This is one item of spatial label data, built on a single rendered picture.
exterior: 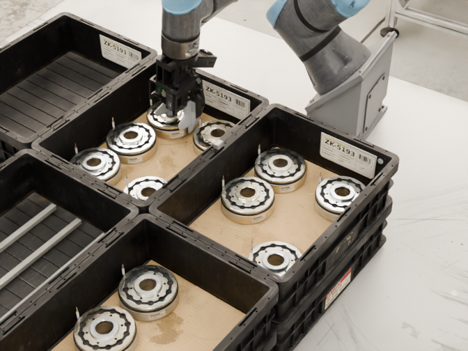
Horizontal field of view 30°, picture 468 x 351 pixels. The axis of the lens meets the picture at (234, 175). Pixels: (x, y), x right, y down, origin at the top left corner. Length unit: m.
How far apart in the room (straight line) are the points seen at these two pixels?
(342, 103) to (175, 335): 0.73
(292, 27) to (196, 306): 0.71
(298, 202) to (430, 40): 2.14
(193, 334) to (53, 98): 0.75
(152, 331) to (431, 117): 0.98
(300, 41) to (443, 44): 1.84
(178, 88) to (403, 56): 2.01
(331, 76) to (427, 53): 1.75
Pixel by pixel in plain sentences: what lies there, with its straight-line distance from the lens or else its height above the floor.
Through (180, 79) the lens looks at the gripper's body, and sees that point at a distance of 1.75.
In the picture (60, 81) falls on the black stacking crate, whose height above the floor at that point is 0.83.
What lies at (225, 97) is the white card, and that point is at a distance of 1.85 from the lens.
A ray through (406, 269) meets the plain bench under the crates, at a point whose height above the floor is 0.70.
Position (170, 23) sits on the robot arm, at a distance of 1.65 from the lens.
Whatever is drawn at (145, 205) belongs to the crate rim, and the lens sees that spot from 1.56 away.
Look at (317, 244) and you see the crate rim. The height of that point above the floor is 0.93.
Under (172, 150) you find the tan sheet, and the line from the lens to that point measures 1.83.
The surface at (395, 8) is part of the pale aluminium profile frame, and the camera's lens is 3.69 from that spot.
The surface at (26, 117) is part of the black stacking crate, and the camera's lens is 1.97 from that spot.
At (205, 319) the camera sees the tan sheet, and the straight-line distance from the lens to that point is 1.51.
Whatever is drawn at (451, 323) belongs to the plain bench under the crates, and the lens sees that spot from 1.71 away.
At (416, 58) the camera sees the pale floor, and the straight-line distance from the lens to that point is 3.64.
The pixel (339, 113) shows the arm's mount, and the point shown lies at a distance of 1.98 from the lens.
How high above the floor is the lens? 2.00
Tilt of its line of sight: 42 degrees down
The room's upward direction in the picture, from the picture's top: 1 degrees counter-clockwise
